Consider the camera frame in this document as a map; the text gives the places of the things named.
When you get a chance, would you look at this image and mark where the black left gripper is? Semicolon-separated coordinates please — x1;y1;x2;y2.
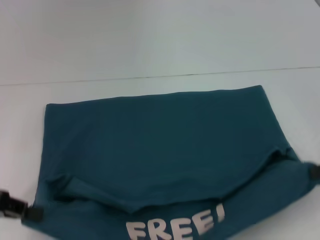
0;190;44;223

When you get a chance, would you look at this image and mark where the blue-green shirt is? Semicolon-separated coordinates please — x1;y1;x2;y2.
21;84;320;240

